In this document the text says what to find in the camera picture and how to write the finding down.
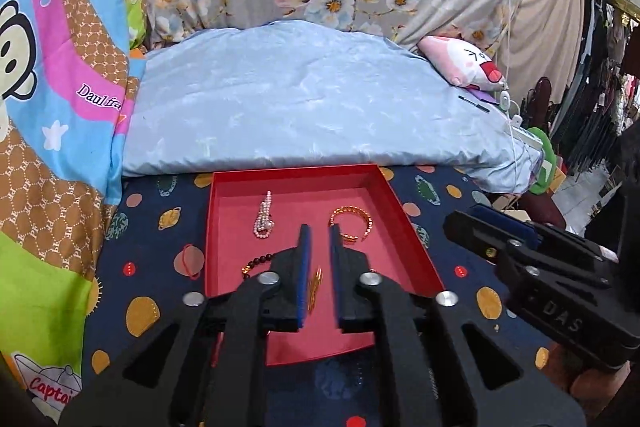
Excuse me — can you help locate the white cable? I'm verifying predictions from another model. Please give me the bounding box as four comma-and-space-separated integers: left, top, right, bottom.
495, 0, 531, 192

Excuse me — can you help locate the gold hoop earring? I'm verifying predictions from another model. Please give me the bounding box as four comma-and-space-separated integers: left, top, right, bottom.
307, 265, 325, 314

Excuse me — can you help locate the light blue pillow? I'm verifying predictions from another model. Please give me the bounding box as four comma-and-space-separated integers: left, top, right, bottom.
121, 20, 547, 196

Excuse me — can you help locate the rack of hanging clothes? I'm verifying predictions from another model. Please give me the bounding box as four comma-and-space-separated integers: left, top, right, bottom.
547, 0, 640, 172

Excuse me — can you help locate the white pearl bracelet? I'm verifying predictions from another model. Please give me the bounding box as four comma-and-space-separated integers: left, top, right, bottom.
253, 190, 276, 239

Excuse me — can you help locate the gold chain bangle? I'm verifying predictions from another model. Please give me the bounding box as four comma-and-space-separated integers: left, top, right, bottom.
328, 205, 374, 244

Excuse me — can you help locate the dark wooden bead bracelet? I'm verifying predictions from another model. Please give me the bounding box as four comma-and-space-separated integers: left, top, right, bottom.
241, 251, 276, 281

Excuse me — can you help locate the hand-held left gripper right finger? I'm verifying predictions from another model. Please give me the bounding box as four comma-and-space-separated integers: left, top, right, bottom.
327, 223, 587, 427

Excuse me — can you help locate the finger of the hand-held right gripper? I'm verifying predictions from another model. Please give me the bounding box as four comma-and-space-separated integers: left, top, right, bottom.
443, 210, 511, 266
470, 205, 617, 264

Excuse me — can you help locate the pink cartoon pillow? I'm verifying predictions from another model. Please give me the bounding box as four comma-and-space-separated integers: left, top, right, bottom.
417, 35, 507, 89

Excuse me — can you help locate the colourful cartoon monkey quilt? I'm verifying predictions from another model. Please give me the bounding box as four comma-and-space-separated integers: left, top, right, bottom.
0, 0, 153, 410

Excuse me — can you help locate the beige hanging cloth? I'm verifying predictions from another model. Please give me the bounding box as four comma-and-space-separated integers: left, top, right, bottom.
509, 0, 587, 100

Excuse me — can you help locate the navy planet print blanket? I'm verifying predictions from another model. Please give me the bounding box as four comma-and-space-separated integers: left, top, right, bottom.
80, 163, 593, 427

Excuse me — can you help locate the red cardboard box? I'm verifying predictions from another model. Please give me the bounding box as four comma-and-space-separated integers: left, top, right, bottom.
204, 163, 446, 368

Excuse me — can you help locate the black pen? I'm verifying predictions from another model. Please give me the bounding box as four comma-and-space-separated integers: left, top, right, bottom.
458, 95, 492, 114

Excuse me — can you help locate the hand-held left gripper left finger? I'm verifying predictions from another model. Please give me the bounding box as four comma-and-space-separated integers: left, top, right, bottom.
60, 223, 314, 427

